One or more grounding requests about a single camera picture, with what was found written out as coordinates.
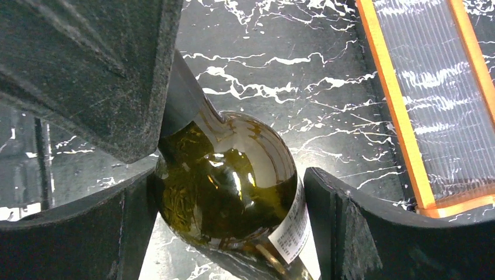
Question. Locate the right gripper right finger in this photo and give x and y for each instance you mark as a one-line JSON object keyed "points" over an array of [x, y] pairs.
{"points": [[358, 236]]}

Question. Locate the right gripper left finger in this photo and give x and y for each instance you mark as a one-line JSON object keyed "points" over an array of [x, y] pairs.
{"points": [[100, 70]]}

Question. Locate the green wine bottle black neck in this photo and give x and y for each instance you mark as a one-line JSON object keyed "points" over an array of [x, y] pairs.
{"points": [[227, 184]]}

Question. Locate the orange wooden shelf rack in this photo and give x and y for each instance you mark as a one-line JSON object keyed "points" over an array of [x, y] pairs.
{"points": [[440, 95]]}

